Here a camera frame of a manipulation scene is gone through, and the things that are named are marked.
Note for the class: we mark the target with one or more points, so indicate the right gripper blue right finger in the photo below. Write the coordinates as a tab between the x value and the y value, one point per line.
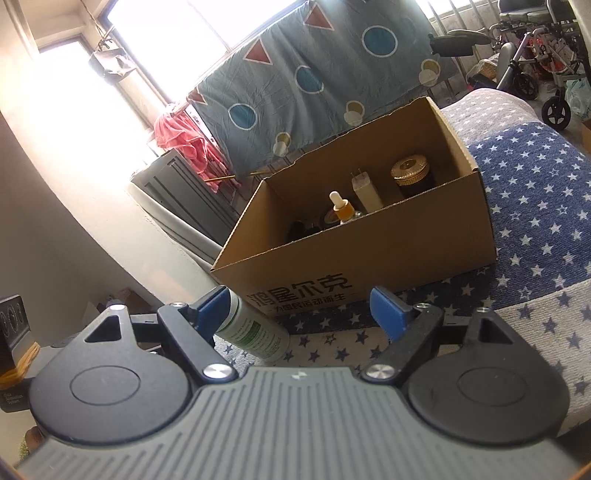
390	312

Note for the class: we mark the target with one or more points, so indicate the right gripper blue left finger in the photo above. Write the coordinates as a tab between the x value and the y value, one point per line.
209	312

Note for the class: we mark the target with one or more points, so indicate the white green-label bottle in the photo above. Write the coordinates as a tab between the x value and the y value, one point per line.
247	328

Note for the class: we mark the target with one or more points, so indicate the black electrical tape roll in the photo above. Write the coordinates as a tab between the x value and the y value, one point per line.
330	219

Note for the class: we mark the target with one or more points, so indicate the green dropper bottle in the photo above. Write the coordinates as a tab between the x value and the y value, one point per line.
343	209

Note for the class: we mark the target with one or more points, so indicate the white power adapter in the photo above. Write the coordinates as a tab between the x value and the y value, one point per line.
366	192

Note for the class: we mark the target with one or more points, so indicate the gold ridged lid jar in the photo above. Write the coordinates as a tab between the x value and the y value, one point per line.
413	175

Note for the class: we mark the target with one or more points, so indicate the black cylindrical tube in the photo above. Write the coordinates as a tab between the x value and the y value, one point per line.
299	230

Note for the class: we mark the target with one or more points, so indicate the brown cardboard box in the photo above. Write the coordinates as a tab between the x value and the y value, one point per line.
410	242

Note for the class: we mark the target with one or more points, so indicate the dark grey cabinet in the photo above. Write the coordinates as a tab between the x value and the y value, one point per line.
184	207

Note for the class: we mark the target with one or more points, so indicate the pink hanging cloth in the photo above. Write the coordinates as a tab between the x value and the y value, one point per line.
175	129

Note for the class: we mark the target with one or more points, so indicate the blue star-patterned cover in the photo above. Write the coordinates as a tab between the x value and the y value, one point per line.
537	186

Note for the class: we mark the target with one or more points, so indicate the grey-blue hanging quilt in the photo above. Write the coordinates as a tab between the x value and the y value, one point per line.
323	69

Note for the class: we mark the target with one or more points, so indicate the wheelchair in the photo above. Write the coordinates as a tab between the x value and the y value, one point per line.
543	35

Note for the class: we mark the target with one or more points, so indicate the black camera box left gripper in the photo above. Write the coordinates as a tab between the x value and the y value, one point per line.
18	352

